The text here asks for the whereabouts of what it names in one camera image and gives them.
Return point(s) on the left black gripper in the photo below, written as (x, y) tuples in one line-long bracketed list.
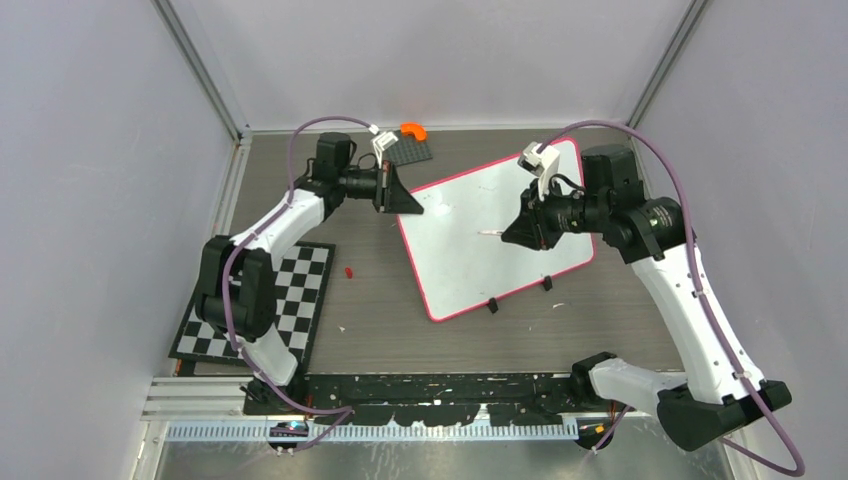
[(391, 195)]

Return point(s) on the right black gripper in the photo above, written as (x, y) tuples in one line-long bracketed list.
[(532, 228)]

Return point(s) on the pink framed whiteboard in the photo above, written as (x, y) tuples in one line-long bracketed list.
[(456, 269)]

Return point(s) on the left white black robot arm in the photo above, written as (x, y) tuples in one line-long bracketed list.
[(235, 291)]

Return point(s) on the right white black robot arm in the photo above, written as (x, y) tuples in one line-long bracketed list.
[(719, 390)]

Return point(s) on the grey studded baseplate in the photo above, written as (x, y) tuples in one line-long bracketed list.
[(407, 150)]

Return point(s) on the orange curved plastic piece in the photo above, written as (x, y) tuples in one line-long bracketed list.
[(414, 130)]

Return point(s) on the black white checkerboard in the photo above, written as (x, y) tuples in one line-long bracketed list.
[(301, 286)]

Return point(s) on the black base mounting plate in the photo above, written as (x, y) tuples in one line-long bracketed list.
[(440, 400)]

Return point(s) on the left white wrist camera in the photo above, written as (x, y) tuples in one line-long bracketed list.
[(381, 141)]

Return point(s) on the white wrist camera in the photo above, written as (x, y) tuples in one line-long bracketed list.
[(381, 141), (541, 161)]

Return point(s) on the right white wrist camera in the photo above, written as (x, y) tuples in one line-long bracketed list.
[(541, 161)]

